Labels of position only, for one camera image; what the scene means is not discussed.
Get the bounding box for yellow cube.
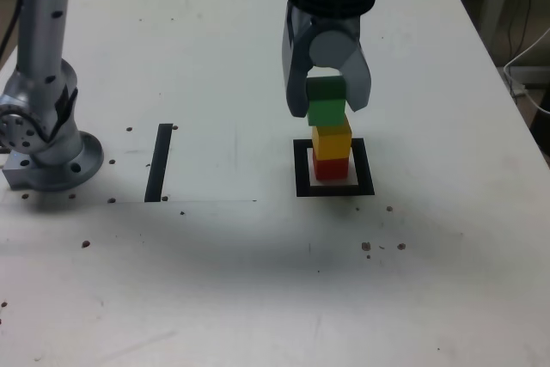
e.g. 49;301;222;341
311;124;352;161

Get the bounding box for black tape square outline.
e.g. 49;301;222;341
292;138;376;198

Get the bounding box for grey metal frame post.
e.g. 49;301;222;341
479;0;512;67

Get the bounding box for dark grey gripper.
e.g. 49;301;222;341
281;2;373;119

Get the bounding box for black tape strip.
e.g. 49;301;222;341
144;123;174;204

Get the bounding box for white background cable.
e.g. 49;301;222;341
502;27;550;117

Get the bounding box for green cube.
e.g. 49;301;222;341
306;76;347;127

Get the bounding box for red cube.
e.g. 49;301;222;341
312;156;350;182

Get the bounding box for black cable behind arm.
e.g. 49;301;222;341
0;0;25;57

